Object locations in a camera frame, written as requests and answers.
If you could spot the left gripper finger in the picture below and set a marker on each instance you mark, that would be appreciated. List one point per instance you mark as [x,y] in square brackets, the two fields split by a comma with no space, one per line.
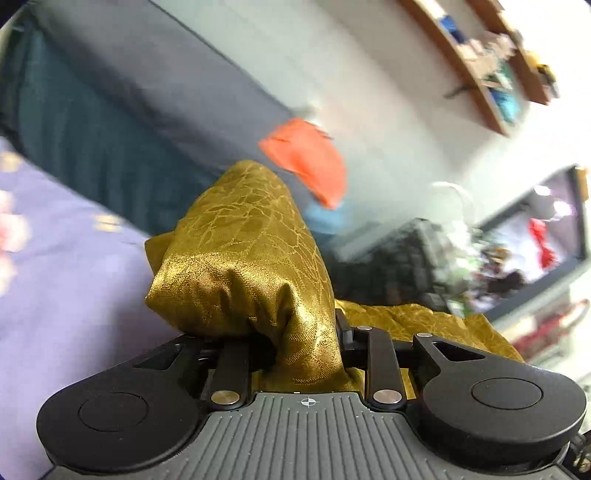
[344,332]

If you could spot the grey blanket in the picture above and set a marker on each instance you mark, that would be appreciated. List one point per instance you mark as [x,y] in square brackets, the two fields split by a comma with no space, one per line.
[170,78]

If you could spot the black metal storage rack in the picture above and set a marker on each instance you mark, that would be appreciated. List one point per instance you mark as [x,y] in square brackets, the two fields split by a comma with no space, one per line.
[418,263]

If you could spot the purple floral bed sheet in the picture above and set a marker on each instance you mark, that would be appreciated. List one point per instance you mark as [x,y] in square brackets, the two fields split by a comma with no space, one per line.
[73,281]

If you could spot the gold satin black-lined garment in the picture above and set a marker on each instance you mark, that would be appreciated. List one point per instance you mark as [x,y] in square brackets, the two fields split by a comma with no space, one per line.
[242,259]

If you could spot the orange folded cloth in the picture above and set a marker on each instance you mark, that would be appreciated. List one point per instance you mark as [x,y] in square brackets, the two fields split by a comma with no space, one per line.
[306,151]

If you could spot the wooden wall shelf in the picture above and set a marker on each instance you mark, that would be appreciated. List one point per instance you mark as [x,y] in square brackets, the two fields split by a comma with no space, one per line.
[493,64]

